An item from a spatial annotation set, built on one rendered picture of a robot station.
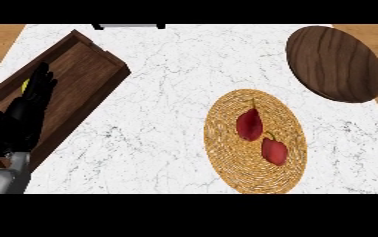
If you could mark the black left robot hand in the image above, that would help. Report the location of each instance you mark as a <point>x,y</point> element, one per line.
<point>27,107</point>

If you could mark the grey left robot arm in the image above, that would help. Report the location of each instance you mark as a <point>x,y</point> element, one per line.
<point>14,172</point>

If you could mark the round woven wicker placemat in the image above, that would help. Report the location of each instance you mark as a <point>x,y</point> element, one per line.
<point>254,141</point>

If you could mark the dark brown wooden bowl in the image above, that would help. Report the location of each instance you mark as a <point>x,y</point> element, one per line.
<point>333,64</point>

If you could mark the yellow-green item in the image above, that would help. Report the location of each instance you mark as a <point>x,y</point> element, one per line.
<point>24,85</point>

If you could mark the brown wooden tray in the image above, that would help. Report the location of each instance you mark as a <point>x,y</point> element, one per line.
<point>83,77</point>

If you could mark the grey appliance with black feet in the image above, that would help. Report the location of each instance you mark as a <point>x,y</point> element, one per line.
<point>129,26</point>

